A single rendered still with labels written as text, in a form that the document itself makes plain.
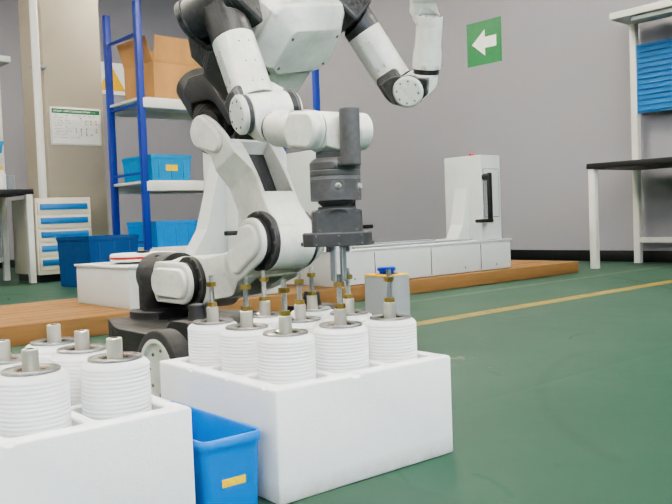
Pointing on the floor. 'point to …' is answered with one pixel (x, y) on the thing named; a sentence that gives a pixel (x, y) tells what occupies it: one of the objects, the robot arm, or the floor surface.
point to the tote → (90, 252)
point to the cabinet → (48, 232)
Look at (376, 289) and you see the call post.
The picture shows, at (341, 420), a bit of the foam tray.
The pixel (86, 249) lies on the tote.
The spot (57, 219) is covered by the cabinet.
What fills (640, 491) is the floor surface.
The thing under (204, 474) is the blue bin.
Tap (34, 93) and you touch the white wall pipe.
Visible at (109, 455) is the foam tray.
